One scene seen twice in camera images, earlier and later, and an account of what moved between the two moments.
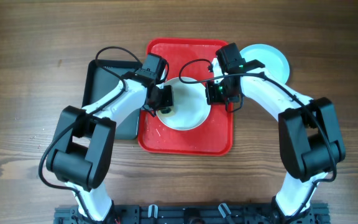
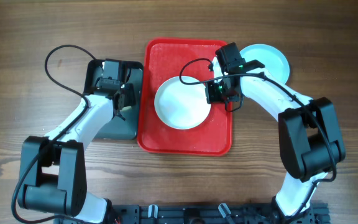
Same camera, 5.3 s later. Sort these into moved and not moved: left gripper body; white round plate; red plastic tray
Moved: left gripper body
Not moved: red plastic tray; white round plate
